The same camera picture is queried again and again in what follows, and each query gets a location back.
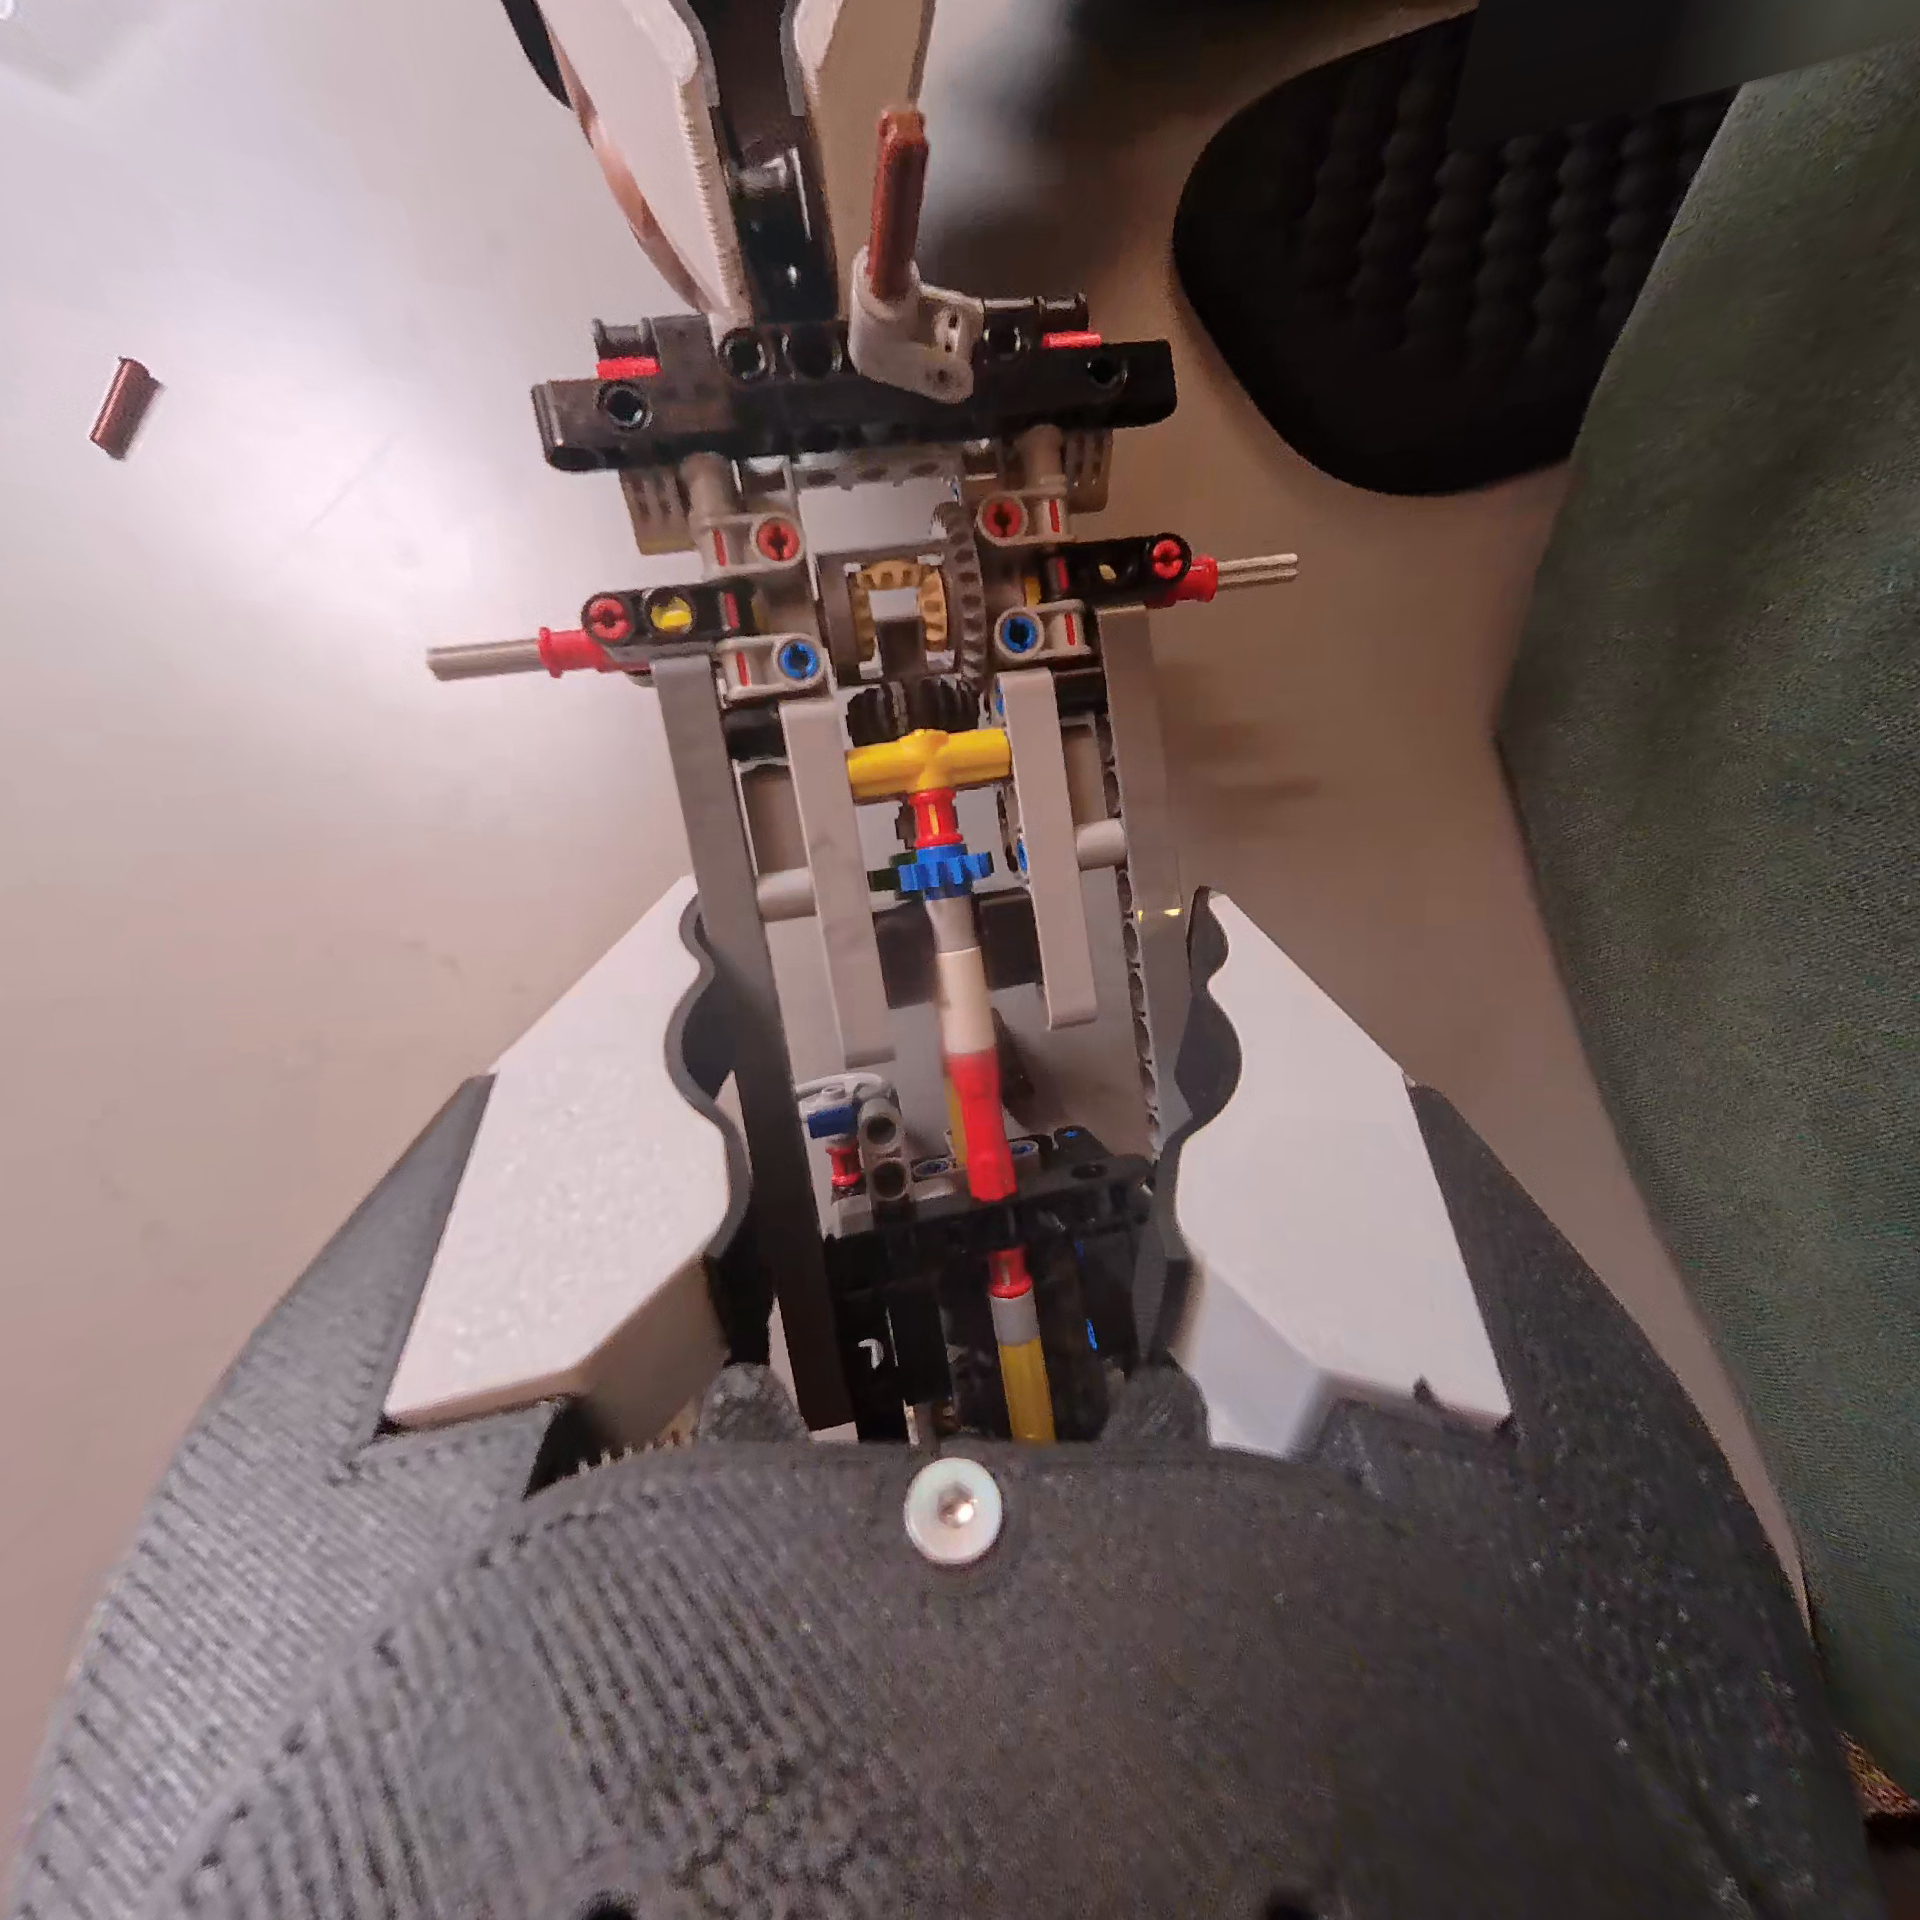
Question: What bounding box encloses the person's right hand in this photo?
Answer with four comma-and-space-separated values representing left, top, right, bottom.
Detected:
573, 95, 714, 313

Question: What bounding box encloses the black wrist rest cushion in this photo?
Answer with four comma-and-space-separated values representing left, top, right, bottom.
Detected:
1174, 23, 1748, 500

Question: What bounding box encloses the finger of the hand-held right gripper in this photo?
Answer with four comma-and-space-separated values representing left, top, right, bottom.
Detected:
780, 0, 942, 290
539, 0, 781, 318

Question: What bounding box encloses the black lego connector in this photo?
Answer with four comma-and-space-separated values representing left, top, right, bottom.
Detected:
737, 151, 836, 326

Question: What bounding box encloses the person's green sweatshirt torso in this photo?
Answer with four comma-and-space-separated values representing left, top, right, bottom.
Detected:
1497, 47, 1920, 1788

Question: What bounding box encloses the lego car chassis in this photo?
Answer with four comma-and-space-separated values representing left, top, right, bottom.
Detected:
428, 248, 1299, 1449

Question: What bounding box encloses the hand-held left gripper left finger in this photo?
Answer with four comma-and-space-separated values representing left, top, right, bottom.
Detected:
382, 883, 751, 1431

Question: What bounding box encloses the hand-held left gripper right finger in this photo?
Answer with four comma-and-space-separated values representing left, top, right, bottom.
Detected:
1147, 886, 1517, 1462

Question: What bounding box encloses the brown lego axle connector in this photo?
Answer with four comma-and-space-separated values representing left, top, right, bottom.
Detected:
870, 107, 933, 296
87, 356, 162, 463

